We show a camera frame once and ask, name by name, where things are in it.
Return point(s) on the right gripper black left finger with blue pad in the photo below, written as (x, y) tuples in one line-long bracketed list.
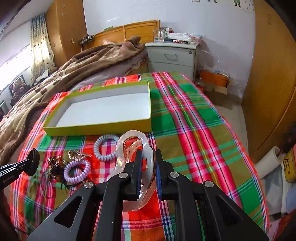
[(94, 211)]

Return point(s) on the white bedside cabinet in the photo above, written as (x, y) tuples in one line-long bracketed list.
[(172, 57)]

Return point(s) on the green shallow cardboard box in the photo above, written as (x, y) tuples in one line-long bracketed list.
[(113, 109)]

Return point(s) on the wooden door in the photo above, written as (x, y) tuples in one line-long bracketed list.
[(269, 99)]

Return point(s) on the wooden headboard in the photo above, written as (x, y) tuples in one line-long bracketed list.
[(122, 33)]

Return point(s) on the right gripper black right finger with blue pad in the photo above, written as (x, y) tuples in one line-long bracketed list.
[(203, 211)]

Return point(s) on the wooden wardrobe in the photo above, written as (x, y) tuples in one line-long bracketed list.
[(66, 28)]

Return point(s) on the brown fleece blanket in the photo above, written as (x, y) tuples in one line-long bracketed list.
[(15, 124)]

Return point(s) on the clear pink hair claw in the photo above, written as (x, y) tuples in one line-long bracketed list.
[(126, 148)]

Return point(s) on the drinking glass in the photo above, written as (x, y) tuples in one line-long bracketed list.
[(158, 35)]

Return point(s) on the colourful plaid tablecloth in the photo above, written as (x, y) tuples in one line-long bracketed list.
[(190, 132)]

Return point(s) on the gold chain hair clip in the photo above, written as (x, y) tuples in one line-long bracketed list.
[(77, 156)]

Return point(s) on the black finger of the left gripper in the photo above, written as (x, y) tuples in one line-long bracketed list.
[(11, 172)]

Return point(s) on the white paper roll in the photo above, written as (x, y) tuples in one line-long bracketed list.
[(269, 162)]

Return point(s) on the orange storage box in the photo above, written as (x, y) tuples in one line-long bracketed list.
[(213, 78)]

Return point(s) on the teddy bear picture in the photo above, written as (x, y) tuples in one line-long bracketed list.
[(18, 88)]

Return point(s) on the dotted curtain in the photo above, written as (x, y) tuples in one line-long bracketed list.
[(43, 57)]

